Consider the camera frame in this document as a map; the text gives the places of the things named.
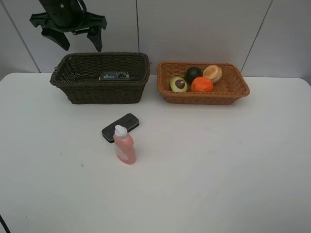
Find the tan round bread toy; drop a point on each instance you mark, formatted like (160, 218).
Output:
(213, 72)

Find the dark brown wicker basket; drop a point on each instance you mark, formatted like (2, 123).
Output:
(78, 76)

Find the orange toy fruit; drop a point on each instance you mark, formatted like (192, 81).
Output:
(202, 84)

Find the halved avocado toy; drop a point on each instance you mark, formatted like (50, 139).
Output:
(178, 84)

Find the orange wicker basket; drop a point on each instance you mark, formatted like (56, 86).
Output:
(227, 90)

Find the dark mangosteen toy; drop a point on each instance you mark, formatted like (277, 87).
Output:
(192, 73)

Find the black whiteboard eraser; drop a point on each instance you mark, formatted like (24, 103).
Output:
(122, 126)

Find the dark green pump bottle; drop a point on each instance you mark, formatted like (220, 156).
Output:
(118, 76)

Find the pink squeeze bottle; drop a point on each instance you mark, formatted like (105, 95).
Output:
(125, 148)

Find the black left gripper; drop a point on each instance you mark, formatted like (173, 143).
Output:
(62, 16)

